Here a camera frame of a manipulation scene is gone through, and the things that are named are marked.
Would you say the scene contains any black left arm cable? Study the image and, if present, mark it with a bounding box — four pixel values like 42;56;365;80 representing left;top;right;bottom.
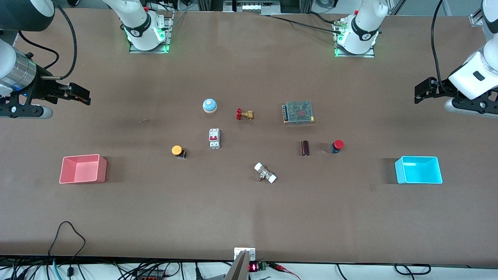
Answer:
430;0;445;86

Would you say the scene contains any aluminium frame with lights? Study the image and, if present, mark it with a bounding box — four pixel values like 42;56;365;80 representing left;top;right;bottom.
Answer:
223;0;281;15

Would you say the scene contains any metal mesh power supply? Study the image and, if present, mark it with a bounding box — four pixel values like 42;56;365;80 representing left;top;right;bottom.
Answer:
282;100;315;125

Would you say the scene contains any red clip lead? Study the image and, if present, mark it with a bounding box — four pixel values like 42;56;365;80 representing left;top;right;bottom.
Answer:
270;263;301;280

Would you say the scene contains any cyan plastic box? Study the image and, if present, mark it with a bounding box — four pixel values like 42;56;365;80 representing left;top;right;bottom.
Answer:
395;156;443;184

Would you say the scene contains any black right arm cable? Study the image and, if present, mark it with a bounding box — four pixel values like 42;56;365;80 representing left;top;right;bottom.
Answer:
18;0;78;80

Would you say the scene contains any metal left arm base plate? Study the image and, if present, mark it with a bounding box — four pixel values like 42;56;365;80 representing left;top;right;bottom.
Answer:
334;23;375;58

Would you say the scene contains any black coiled floor cable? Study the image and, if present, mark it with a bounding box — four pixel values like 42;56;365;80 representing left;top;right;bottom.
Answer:
394;264;431;275

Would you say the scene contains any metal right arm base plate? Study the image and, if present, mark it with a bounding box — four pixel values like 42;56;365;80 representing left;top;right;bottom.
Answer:
129;12;174;54

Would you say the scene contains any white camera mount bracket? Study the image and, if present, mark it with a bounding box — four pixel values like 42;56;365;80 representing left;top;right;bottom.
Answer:
234;247;256;262

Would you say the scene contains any black looped table cable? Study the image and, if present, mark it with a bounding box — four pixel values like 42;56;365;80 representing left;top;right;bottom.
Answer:
48;221;86;269

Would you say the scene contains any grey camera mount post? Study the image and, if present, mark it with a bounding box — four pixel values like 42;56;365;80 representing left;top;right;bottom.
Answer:
224;250;250;280

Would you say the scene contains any black cable to arm base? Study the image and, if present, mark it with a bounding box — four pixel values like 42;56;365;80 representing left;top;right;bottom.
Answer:
268;12;343;34

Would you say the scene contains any pink plastic box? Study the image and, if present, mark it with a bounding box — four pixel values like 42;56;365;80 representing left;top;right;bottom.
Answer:
59;154;107;184

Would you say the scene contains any white-ended metal pipe fitting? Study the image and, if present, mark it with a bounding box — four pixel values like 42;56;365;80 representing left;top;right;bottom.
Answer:
254;162;277;184

